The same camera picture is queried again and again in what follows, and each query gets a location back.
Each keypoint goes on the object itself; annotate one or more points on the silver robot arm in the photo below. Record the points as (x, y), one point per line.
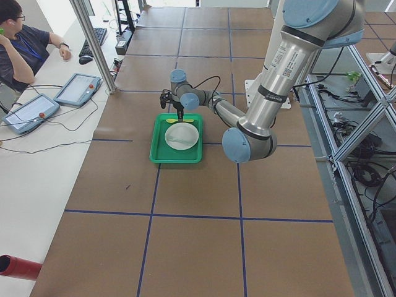
(300, 29)

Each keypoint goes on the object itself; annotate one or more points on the pale green plastic fork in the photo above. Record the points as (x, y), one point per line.
(180, 141)

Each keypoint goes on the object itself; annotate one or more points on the green plastic tray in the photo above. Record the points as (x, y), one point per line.
(161, 152)

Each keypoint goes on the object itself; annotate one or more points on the red cylinder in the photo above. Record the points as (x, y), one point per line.
(16, 267)

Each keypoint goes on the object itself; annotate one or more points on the blue teach pendant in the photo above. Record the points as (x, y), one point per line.
(31, 114)
(78, 90)

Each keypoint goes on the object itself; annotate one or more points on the black computer mouse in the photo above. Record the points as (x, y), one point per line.
(85, 59)

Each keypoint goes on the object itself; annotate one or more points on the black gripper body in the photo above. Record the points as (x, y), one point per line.
(179, 107)

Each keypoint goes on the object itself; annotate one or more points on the seated person dark shirt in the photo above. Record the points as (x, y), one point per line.
(23, 48)

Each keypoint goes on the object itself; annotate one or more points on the white round plate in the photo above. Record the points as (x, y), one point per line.
(185, 131)

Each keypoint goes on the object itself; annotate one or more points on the aluminium frame post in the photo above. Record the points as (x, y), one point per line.
(84, 20)

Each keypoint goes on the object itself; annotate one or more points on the near blue teach pendant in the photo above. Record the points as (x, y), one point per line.
(31, 114)

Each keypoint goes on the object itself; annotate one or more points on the far blue teach pendant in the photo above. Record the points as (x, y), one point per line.
(78, 90)

